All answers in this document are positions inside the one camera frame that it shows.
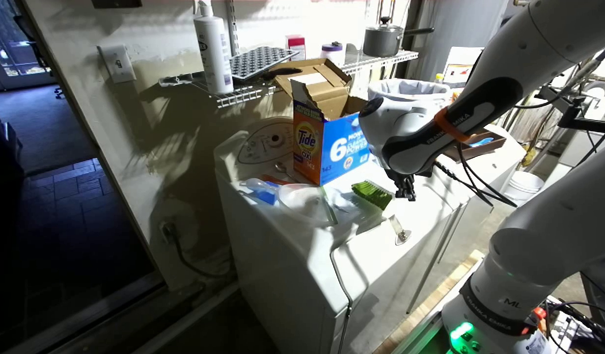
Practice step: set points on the green brush head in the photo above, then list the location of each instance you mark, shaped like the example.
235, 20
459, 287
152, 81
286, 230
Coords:
372, 193

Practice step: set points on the white lotion bottle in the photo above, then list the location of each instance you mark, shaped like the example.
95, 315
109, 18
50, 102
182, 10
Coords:
215, 47

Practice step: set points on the grey kettle pot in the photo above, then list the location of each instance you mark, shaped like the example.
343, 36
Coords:
386, 38

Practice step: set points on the clear plastic brush handle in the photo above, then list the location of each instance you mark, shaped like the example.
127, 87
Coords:
398, 228

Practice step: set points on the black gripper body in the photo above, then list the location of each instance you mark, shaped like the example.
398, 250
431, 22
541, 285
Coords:
406, 185

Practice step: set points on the blue orange detergent box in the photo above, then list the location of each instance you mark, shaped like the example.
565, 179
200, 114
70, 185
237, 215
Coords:
327, 134

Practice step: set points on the wall power outlet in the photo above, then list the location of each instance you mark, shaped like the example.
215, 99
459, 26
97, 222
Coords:
119, 63

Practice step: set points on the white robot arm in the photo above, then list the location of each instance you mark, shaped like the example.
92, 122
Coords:
559, 230

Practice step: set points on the white wire shelf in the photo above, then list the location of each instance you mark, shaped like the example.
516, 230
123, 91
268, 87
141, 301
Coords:
258, 71

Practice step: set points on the pink container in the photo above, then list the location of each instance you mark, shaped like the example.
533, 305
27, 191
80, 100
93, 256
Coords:
298, 45

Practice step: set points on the wooden tray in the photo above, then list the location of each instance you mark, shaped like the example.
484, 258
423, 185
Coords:
478, 144

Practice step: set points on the white jar purple lid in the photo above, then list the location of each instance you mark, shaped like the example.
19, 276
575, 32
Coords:
335, 51

